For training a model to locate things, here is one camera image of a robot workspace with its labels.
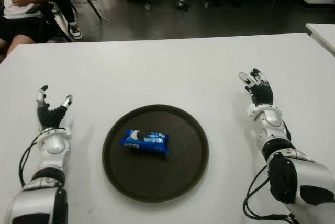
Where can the round dark brown tray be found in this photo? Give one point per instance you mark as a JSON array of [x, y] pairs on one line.
[[155, 174]]

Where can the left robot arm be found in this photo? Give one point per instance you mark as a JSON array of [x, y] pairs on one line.
[[42, 177]]

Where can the seated person white shirt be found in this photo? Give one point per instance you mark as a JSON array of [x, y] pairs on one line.
[[21, 6]]

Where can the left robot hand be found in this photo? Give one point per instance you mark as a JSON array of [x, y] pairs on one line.
[[49, 114]]

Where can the blue Oreo cookie packet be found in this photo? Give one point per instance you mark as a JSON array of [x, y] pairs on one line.
[[145, 141]]

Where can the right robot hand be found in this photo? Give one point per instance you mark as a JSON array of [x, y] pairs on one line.
[[260, 90]]

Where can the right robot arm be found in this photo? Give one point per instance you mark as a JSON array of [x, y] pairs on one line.
[[288, 161]]

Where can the white side table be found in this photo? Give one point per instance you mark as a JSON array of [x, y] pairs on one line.
[[323, 37]]

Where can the person leg with sneaker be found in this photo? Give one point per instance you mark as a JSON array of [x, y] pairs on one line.
[[74, 29]]

